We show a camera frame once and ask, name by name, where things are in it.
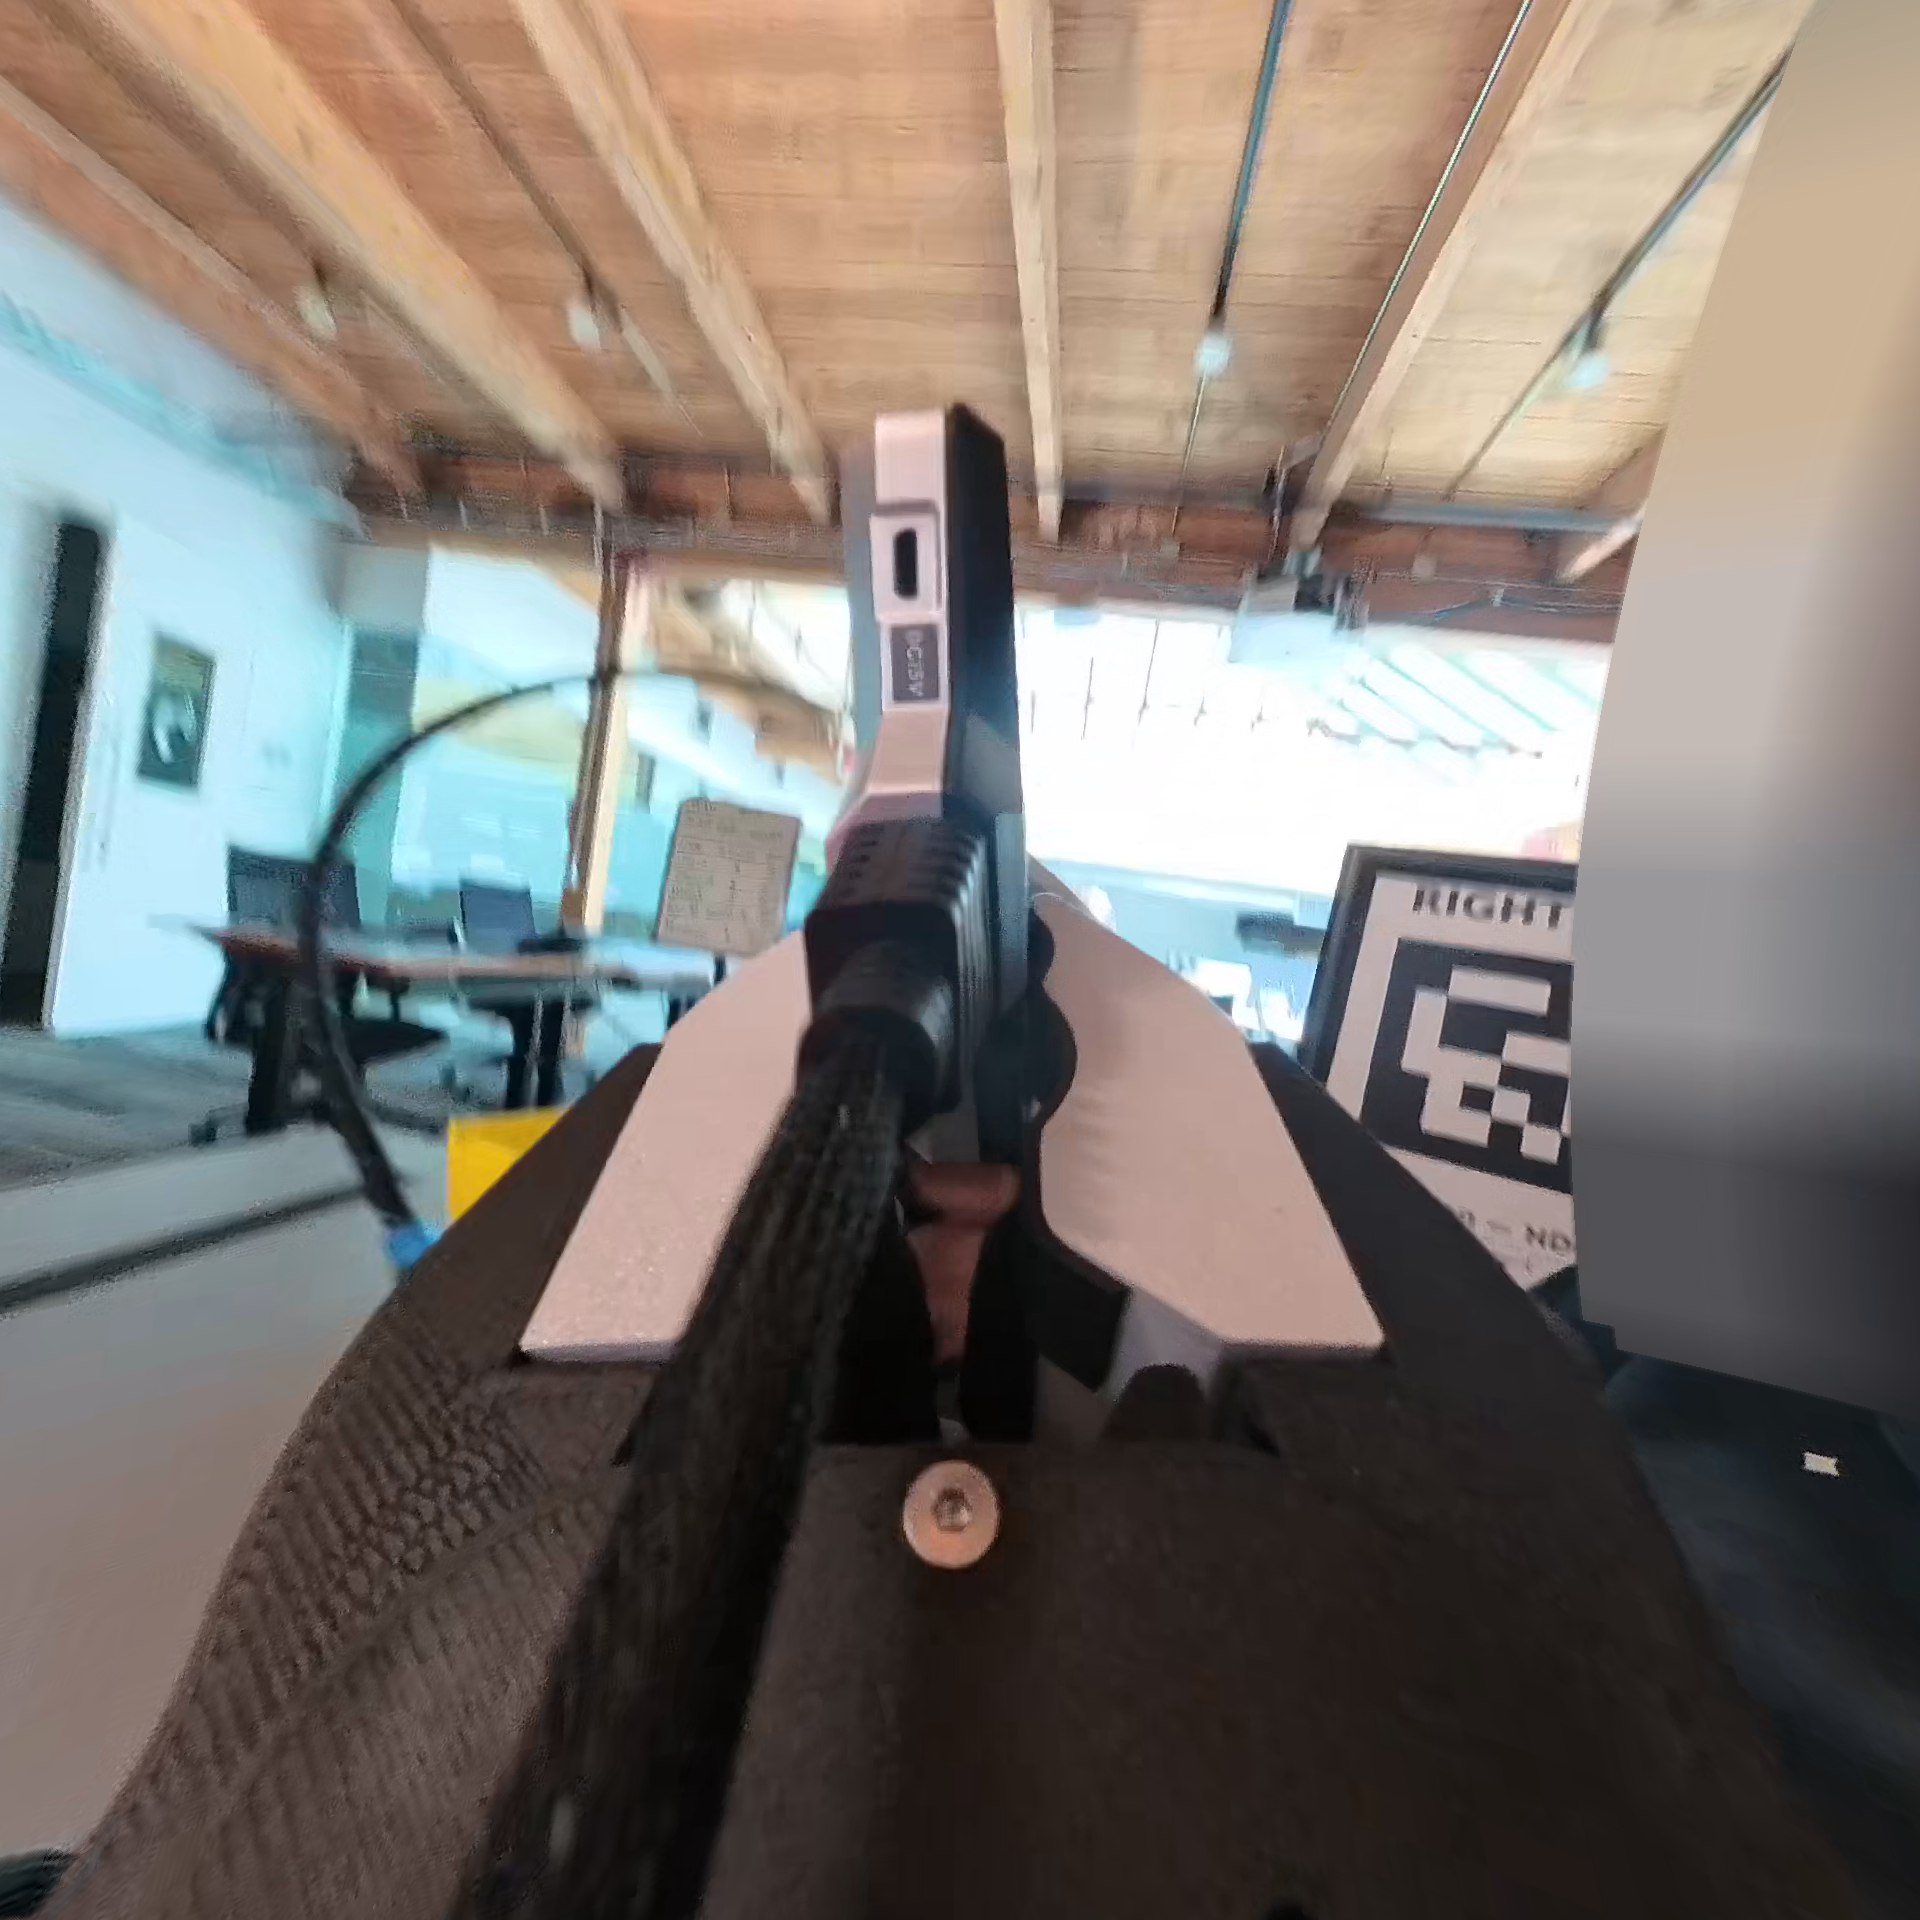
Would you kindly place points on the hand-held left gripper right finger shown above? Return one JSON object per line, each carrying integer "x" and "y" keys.
{"x": 1200, "y": 1186}

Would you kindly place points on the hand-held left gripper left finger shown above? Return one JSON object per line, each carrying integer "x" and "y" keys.
{"x": 661, "y": 1200}

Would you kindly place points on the yellow plastic bin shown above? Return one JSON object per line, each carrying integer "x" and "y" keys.
{"x": 503, "y": 1159}

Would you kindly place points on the person's left hand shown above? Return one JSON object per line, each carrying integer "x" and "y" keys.
{"x": 961, "y": 1200}

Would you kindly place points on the white printed sign board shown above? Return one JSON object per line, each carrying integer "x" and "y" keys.
{"x": 1441, "y": 1051}

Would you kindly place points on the handwritten white board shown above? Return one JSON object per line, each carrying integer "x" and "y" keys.
{"x": 728, "y": 879}

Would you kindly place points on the black printed shirt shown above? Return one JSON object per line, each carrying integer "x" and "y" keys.
{"x": 1770, "y": 1590}

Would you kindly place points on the black door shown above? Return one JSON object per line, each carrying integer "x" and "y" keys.
{"x": 60, "y": 765}

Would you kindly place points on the white track light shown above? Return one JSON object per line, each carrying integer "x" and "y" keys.
{"x": 1212, "y": 353}
{"x": 1588, "y": 367}
{"x": 583, "y": 318}
{"x": 316, "y": 308}

